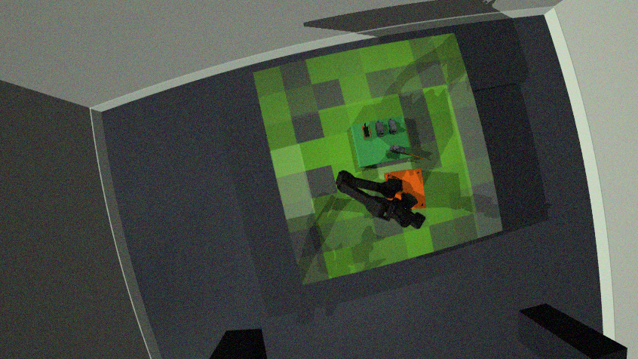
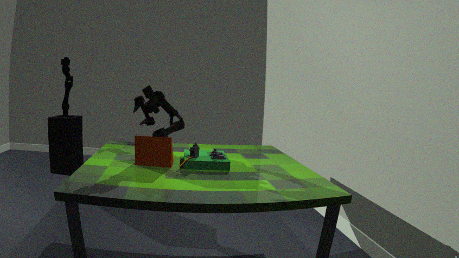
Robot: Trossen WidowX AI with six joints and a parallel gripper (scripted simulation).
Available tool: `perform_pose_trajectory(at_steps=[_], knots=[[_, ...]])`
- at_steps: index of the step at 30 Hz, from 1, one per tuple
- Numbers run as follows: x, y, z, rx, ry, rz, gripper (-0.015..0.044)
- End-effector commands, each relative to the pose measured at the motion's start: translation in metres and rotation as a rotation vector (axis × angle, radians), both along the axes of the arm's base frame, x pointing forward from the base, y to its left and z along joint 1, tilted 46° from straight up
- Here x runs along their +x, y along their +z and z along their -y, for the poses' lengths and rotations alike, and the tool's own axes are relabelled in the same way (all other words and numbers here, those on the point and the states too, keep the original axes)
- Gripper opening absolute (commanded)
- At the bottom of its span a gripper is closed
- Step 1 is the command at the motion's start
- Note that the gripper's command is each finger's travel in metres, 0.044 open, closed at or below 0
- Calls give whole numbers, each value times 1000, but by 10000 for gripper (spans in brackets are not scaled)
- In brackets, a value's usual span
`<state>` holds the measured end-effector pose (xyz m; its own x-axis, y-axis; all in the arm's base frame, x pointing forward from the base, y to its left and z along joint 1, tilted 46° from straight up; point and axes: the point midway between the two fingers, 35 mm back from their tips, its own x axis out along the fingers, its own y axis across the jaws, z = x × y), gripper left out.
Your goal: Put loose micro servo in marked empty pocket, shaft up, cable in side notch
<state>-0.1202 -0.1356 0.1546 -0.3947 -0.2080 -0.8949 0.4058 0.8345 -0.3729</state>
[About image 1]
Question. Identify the green flat plate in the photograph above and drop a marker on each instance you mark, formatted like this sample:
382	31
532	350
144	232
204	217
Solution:
373	140

